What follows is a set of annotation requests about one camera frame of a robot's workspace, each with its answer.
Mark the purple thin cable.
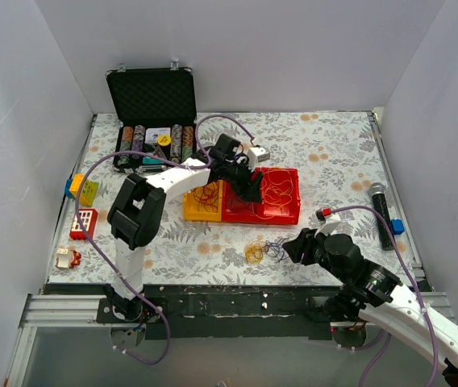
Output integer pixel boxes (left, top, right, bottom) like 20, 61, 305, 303
228, 193, 290, 263

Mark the yellow cable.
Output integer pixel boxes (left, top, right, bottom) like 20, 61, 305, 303
244, 169, 298, 265

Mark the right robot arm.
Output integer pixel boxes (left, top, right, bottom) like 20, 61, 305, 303
282, 228, 458, 386

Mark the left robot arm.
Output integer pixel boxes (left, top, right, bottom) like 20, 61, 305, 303
106, 134, 270, 323

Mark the red bin left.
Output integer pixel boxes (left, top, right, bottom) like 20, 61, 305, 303
222, 182, 264, 224

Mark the red bin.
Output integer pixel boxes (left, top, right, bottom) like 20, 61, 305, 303
258, 167, 301, 226
222, 182, 264, 224

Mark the red bin right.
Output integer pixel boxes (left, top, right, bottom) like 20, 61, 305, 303
258, 167, 301, 226

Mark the yellow plastic bin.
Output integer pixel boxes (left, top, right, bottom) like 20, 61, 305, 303
183, 181, 223, 223

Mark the black orange chip stack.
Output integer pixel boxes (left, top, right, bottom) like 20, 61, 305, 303
182, 126, 194, 151

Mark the small blue block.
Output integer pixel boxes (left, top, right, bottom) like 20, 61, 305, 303
391, 219, 406, 235

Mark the yellow big blind button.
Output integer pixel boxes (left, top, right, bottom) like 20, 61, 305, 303
157, 135, 172, 147

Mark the triangular all in marker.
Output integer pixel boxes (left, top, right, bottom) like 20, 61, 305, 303
153, 146, 166, 158

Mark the black microphone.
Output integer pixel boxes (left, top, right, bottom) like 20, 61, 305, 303
368, 182, 393, 251

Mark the white playing card deck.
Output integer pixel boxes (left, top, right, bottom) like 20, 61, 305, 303
145, 127, 170, 144

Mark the teal card holder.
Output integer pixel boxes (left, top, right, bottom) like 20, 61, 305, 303
143, 156, 164, 165

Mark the black poker chip case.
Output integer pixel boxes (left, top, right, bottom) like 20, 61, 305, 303
106, 64, 197, 160

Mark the purple chip stack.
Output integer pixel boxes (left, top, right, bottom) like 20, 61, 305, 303
131, 125, 145, 152

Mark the green blue chip stack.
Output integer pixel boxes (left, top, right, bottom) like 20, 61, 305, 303
117, 154, 130, 167

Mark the yellow green toy block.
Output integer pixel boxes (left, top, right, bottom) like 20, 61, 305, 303
65, 174, 99, 207

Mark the red white toy block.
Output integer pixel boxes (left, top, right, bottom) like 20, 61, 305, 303
69, 208, 98, 240

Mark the small white red object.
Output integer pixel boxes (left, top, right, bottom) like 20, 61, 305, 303
55, 248, 81, 269

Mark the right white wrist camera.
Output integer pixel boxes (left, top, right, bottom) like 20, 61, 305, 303
315, 208, 342, 236

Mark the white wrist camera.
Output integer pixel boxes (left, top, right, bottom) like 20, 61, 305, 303
247, 143, 271, 170
315, 208, 342, 236

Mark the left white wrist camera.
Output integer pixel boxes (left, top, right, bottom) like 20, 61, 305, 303
247, 143, 271, 170

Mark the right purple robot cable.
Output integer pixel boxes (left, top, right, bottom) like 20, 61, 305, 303
329, 206, 440, 387

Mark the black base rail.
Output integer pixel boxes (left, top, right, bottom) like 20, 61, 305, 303
43, 284, 365, 340

